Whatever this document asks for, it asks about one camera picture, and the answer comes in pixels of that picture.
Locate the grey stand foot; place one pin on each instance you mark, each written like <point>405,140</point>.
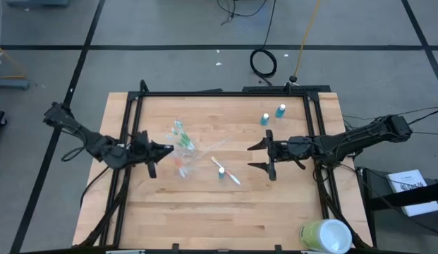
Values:
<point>10,84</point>

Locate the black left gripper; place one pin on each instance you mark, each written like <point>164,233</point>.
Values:
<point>139,151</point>

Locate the orange toothbrush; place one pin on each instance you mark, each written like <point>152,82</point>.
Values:
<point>178,163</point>
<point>227,173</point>

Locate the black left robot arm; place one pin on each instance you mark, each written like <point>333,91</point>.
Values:
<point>91,141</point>

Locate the blue mouthwash bottle white cap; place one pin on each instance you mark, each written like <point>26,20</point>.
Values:
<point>221,173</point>
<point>264,120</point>
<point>280,111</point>

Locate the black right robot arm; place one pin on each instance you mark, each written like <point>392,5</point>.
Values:
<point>363,135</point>

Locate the clear plastic wrapper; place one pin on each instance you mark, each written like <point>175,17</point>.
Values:
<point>215,146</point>

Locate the white printed booklet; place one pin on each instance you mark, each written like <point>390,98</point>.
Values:
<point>412,192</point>

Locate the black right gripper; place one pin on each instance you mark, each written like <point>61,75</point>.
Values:
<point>292,150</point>

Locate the black aluminium table frame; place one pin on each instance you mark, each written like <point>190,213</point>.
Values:
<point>222,94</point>

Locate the black side cart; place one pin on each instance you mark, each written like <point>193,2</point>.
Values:
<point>398,199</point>

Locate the green disinfecting wipes canister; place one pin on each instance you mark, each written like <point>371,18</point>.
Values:
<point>328,236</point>

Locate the clear plastic bag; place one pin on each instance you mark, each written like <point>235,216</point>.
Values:
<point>190,157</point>

